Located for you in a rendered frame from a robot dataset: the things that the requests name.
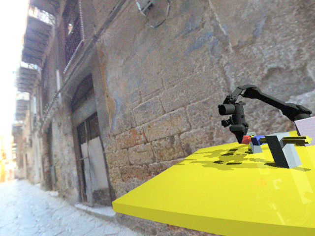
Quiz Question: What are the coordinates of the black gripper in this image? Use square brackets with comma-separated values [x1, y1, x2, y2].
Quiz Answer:
[230, 113, 249, 144]

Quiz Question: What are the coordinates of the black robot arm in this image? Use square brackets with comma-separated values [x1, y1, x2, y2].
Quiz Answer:
[218, 85, 312, 128]

